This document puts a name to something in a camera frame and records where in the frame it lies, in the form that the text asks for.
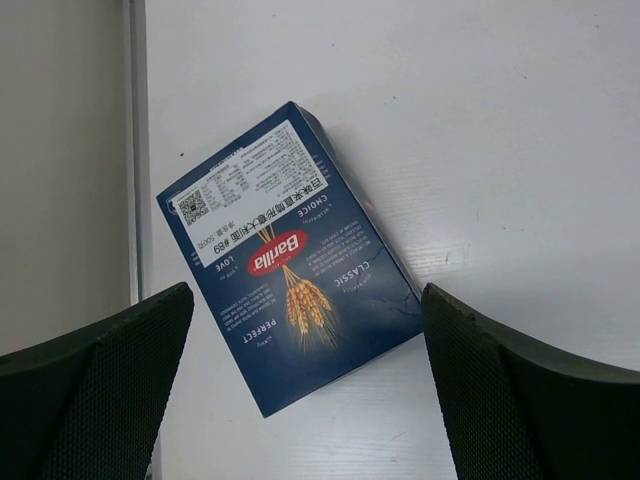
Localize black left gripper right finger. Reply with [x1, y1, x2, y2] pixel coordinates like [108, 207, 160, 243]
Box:
[421, 283, 639, 479]

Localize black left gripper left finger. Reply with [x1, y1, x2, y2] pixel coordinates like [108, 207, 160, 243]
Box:
[1, 282, 194, 479]

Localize blue Barilla pasta box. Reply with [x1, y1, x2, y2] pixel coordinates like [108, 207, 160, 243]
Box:
[157, 102, 422, 417]

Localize metal table edge rail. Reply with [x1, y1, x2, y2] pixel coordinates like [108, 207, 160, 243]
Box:
[122, 1, 144, 304]

